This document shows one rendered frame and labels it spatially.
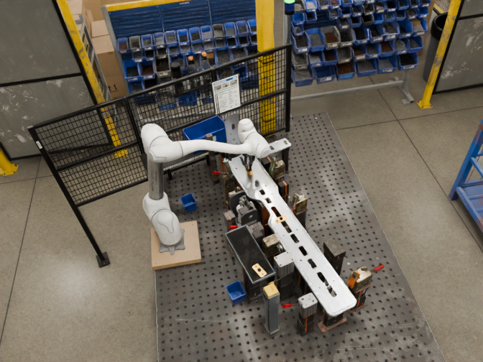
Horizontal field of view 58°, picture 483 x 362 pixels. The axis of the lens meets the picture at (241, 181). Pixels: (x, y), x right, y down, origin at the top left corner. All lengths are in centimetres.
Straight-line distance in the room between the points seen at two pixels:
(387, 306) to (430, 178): 203
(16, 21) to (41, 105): 86
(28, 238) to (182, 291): 206
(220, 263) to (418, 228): 196
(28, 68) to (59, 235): 155
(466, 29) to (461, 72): 55
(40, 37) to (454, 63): 411
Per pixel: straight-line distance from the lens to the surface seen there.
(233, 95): 335
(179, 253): 306
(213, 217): 326
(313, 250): 271
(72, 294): 405
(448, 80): 546
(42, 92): 460
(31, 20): 422
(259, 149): 266
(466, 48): 531
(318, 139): 381
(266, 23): 324
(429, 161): 483
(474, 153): 412
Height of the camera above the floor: 325
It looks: 47 degrees down
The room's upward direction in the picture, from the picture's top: 5 degrees counter-clockwise
